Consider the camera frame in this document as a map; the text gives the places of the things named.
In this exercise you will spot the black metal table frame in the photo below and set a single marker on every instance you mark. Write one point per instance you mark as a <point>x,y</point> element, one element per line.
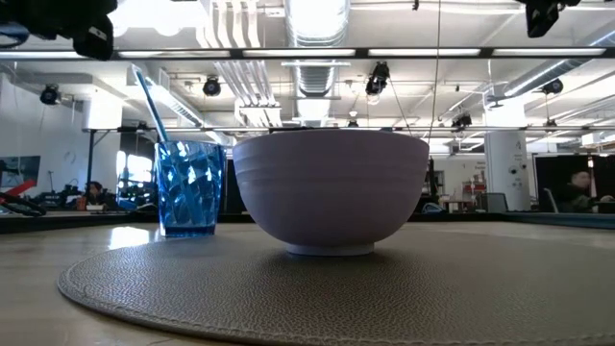
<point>48,222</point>

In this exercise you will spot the person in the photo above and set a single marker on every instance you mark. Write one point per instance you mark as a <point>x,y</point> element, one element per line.
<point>574,197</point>
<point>95,192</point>

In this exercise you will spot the white round column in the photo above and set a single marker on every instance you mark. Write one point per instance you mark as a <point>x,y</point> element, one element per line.
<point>504,168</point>

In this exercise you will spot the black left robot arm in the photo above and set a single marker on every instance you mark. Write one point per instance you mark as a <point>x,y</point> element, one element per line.
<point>57,19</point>

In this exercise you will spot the gray office chair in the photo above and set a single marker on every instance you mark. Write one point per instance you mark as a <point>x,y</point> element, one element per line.
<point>495,202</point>

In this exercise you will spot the silver ventilation duct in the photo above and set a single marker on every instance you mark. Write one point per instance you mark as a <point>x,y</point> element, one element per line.
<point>317,29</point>

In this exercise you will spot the red bar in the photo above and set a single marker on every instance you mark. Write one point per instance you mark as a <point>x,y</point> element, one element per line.
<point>21,187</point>

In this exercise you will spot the black background robot arm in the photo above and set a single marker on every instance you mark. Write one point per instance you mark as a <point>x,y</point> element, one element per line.
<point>57,199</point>

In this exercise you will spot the red background shelf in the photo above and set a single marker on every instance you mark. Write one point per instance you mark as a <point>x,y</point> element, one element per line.
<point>475,187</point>

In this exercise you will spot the lavender bowl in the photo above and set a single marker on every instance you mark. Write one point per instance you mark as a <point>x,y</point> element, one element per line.
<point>331,192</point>

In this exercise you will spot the black overhead camera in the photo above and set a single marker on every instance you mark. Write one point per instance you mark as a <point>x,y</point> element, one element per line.
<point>377,79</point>

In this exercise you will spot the blue drinking straw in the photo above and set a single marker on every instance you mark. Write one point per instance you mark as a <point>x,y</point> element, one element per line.
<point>151,106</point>

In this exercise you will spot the black partition panels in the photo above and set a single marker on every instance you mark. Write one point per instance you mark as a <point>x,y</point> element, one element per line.
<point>230,187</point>
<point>552,163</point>

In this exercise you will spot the round beige leather placemat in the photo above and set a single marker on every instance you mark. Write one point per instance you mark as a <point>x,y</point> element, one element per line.
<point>336,298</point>

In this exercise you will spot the blue faceted plastic tumbler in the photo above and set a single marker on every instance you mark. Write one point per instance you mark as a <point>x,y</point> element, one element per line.
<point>192,192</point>

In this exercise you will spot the dark wall picture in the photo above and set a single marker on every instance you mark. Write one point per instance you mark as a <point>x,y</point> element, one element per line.
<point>24,168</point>

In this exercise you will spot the black ceiling spotlight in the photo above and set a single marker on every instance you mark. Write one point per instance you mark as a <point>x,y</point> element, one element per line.
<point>212,86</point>
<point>552,86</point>
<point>461,120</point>
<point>50,95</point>

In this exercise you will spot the black overhead frame bar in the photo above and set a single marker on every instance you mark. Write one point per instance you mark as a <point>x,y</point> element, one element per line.
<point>235,53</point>

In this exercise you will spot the blue white bag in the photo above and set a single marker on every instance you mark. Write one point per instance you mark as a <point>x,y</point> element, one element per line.
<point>432,208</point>

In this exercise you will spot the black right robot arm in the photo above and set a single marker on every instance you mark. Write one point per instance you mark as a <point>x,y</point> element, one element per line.
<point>540,17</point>

